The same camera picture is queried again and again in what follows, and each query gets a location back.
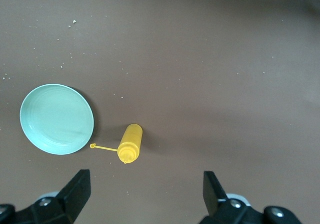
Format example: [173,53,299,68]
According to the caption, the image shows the yellow squeeze bottle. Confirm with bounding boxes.
[89,123,144,164]

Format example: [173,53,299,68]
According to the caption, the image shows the mint green plate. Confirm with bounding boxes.
[19,84,95,155]

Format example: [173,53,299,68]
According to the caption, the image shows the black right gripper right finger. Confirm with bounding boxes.
[199,170,305,224]

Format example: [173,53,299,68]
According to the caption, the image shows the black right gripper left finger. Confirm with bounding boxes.
[0,169,91,224]

